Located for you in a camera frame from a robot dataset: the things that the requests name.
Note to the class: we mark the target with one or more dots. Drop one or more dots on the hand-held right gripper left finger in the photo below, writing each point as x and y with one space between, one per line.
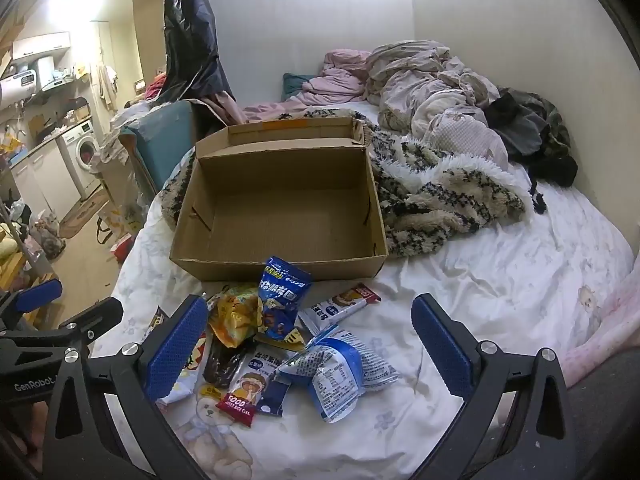
175 350

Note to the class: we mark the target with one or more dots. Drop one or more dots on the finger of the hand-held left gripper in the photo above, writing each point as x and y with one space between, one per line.
37 294
92 312

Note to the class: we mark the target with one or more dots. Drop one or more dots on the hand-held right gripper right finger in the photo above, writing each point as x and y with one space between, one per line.
440 345

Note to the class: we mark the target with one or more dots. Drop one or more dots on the dark brown snack packet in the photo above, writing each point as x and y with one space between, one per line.
222 362

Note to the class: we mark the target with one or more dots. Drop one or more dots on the white red rice cake packet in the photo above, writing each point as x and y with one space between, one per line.
245 385
340 305

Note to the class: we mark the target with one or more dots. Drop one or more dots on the white blue snack packet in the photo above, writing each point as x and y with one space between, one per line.
335 375

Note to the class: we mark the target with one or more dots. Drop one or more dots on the dark blue snack packet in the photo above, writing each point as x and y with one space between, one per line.
274 400

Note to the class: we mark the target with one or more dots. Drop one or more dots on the brown cardboard box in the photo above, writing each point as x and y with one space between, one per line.
280 220

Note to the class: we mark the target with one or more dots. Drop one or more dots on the plastic bag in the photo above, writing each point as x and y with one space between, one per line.
47 235

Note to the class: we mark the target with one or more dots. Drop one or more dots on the white bear print bed sheet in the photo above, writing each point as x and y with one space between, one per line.
475 285

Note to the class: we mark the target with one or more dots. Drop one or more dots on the brown floor rug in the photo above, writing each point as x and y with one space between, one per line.
82 212

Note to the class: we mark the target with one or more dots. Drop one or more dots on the white kitchen cabinet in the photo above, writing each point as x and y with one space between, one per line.
45 180

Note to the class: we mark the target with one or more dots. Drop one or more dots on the patterned fleece blanket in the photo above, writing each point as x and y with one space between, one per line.
440 200

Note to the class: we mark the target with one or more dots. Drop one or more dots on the white washing machine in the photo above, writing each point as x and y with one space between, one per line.
82 150

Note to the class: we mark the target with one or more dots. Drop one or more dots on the pink blanket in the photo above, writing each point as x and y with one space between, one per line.
615 330

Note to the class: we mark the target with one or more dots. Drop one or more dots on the dark grey cloth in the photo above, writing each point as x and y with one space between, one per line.
605 410

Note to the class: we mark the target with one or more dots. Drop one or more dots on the white water heater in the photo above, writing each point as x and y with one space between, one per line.
25 82

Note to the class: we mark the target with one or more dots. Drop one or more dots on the hanging towel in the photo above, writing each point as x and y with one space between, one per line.
107 85

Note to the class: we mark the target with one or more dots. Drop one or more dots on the dark clothes pile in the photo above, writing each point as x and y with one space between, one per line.
530 130

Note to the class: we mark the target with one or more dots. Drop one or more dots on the floral duvet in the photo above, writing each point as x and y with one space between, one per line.
430 105

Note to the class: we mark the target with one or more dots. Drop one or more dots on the pink sheet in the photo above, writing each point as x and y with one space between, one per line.
335 80

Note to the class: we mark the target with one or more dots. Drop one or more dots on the teal pillow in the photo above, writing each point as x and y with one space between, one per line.
295 85

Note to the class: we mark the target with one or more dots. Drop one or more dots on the black plastic sheet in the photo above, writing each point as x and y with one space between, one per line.
192 35

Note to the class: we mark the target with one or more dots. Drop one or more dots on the white wall cabinet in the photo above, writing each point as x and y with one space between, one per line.
42 45

